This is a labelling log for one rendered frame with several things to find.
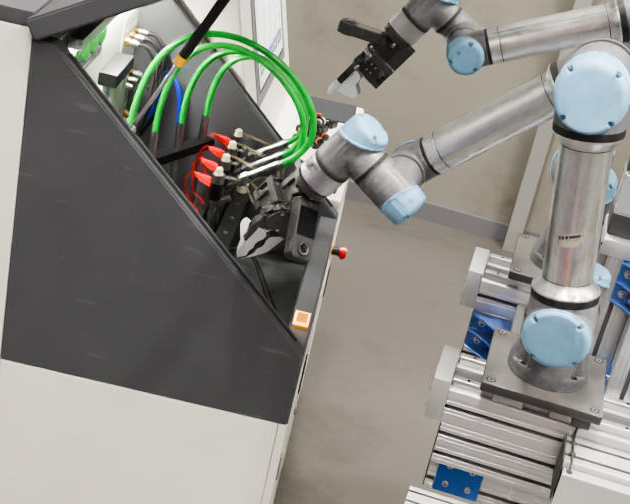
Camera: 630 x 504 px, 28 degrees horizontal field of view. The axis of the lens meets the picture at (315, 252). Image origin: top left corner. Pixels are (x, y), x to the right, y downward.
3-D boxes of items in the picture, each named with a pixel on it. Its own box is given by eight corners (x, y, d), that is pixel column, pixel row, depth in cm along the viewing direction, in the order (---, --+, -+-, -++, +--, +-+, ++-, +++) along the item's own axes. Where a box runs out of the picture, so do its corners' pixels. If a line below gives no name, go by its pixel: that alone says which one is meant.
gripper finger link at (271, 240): (247, 242, 234) (279, 213, 230) (253, 266, 231) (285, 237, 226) (234, 237, 232) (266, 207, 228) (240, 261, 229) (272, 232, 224)
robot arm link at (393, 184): (438, 186, 221) (396, 140, 220) (423, 207, 211) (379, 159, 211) (407, 212, 225) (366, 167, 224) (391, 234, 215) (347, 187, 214)
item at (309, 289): (289, 415, 249) (305, 347, 242) (268, 410, 249) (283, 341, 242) (324, 277, 305) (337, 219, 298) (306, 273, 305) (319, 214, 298)
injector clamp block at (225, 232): (214, 313, 271) (226, 251, 264) (169, 302, 271) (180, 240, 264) (241, 247, 301) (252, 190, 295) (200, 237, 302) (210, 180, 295)
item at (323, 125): (328, 155, 325) (333, 136, 322) (288, 146, 325) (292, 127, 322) (337, 126, 345) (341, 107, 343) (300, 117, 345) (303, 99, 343)
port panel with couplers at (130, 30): (121, 152, 282) (139, 20, 269) (106, 149, 282) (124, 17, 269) (135, 133, 294) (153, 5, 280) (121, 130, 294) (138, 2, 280)
